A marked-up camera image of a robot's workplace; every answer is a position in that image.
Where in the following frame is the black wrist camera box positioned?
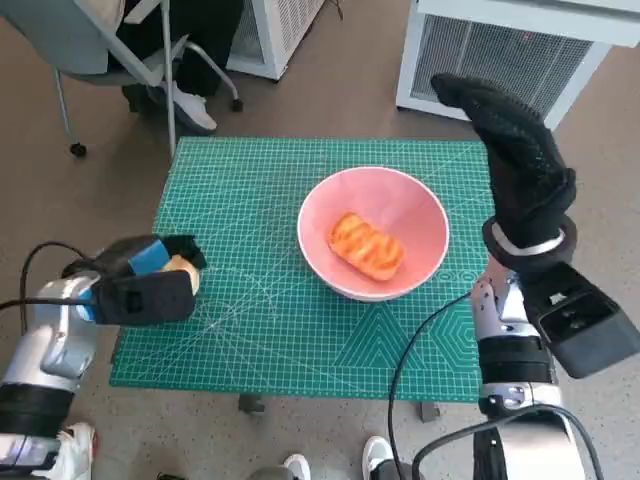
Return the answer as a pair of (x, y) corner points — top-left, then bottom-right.
(519, 262), (640, 380)
(92, 271), (196, 326)

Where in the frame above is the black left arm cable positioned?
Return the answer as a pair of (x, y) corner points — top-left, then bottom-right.
(0, 241), (99, 334)

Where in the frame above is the seated person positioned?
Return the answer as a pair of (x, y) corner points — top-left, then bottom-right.
(107, 0), (246, 135)

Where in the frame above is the black hanging right arm cable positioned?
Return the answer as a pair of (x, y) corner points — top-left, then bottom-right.
(388, 292), (474, 480)

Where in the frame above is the pink bowl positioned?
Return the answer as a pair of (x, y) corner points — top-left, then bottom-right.
(296, 166), (450, 302)

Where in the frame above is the round tan toy bun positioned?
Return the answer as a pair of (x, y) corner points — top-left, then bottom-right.
(167, 254), (202, 296)

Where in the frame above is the grey office chair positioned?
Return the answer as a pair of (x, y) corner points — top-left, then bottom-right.
(0, 0), (244, 159)

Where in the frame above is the small white mesh cabinet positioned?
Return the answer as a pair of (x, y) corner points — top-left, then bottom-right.
(227, 0), (326, 81)

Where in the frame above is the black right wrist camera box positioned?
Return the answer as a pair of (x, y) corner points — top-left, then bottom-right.
(519, 262), (640, 380)

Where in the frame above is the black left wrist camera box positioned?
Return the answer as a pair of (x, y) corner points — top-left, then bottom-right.
(92, 271), (196, 326)

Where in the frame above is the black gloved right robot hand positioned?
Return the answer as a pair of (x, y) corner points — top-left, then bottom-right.
(430, 73), (577, 250)

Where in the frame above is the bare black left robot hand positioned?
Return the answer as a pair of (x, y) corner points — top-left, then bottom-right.
(62, 234), (207, 282)

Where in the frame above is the person in white clothing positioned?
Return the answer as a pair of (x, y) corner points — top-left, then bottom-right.
(0, 422), (99, 480)

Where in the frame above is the green cutting mat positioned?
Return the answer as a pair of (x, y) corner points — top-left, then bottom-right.
(108, 137), (496, 404)

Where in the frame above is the large white mesh cabinet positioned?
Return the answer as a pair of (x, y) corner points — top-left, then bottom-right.
(396, 0), (640, 131)

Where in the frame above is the orange striped toy bread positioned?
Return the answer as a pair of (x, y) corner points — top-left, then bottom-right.
(327, 211), (405, 284)

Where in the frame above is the person with white shoes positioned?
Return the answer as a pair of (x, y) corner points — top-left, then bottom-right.
(247, 433), (416, 480)

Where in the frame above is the black looped right arm cable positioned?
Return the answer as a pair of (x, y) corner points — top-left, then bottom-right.
(410, 404), (601, 480)

